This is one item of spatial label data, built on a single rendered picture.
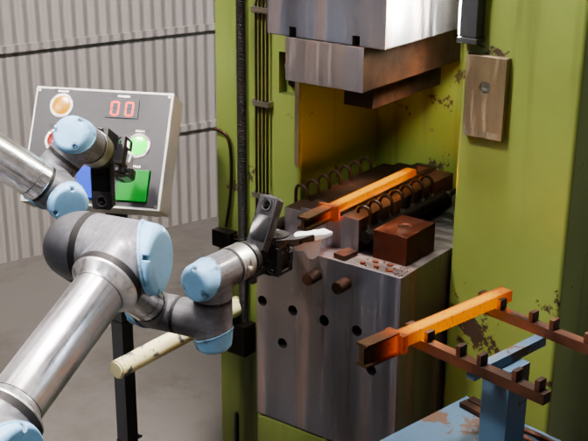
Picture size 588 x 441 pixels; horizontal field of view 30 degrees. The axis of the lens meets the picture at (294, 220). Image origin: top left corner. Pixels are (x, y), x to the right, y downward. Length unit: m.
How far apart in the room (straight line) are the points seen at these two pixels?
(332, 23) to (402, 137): 0.62
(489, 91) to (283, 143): 0.57
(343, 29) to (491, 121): 0.35
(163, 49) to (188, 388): 1.78
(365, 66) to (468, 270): 0.51
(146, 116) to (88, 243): 0.84
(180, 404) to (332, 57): 1.67
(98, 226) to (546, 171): 0.94
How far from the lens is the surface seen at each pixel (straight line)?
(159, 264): 1.77
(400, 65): 2.39
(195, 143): 5.12
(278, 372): 2.56
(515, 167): 2.30
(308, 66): 2.34
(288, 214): 2.47
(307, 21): 2.33
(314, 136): 2.62
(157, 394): 3.72
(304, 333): 2.47
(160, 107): 2.57
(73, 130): 2.17
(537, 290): 2.36
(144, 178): 2.53
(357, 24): 2.26
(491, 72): 2.26
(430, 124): 2.77
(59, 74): 4.75
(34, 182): 2.05
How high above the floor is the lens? 1.80
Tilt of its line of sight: 20 degrees down
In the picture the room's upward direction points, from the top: straight up
